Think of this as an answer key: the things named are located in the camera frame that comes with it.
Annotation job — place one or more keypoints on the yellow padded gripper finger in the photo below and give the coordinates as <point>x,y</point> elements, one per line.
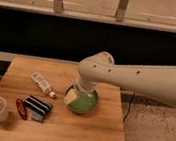
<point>70,96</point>

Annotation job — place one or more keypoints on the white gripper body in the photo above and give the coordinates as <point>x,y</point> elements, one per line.
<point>84,87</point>

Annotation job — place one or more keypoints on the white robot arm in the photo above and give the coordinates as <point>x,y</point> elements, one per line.
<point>158,82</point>

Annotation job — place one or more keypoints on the green bowl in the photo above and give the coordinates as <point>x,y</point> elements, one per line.
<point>84,103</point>

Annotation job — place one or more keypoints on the clear plastic bottle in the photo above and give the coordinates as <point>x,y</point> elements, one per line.
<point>43,84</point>

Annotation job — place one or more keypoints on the metal window post right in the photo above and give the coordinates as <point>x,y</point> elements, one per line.
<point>121,10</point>

